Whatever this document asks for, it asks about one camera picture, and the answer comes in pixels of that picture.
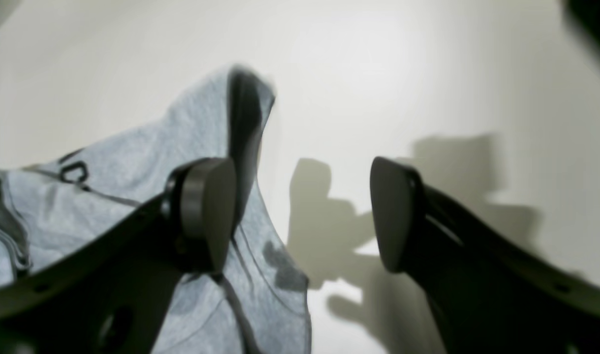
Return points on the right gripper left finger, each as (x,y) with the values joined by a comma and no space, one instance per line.
(111,296)

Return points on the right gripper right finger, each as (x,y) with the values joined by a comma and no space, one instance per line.
(487,295)

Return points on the grey T-shirt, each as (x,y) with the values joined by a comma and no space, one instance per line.
(256,305)

